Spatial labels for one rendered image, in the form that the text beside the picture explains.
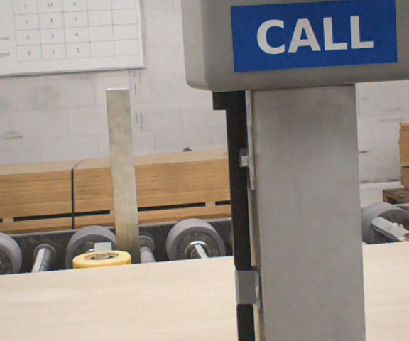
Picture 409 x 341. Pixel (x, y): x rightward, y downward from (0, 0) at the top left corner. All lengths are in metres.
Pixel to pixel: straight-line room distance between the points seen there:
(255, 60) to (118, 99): 1.11
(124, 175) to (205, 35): 1.12
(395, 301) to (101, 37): 6.53
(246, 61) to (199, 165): 5.95
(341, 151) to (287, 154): 0.02
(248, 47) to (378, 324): 0.66
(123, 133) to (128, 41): 6.06
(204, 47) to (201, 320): 0.70
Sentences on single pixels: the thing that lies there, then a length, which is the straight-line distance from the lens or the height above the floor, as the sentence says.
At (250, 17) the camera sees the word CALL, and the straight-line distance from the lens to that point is 0.29.
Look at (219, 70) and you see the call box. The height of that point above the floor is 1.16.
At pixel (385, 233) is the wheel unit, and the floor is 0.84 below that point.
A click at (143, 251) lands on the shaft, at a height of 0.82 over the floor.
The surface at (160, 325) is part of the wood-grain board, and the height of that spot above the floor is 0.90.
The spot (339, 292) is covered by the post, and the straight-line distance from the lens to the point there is 0.32.
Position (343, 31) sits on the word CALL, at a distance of 0.30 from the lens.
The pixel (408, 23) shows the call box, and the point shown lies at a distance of 0.30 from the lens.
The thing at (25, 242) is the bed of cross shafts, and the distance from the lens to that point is 1.96.
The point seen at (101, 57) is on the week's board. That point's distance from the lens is 7.44.
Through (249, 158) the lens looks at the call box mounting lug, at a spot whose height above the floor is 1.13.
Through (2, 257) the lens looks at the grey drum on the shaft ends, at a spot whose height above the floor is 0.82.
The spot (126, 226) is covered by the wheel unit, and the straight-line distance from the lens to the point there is 1.41.
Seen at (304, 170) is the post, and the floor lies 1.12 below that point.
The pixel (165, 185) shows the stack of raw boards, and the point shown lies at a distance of 6.23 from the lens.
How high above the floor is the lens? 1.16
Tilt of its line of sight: 6 degrees down
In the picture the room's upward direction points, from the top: 3 degrees counter-clockwise
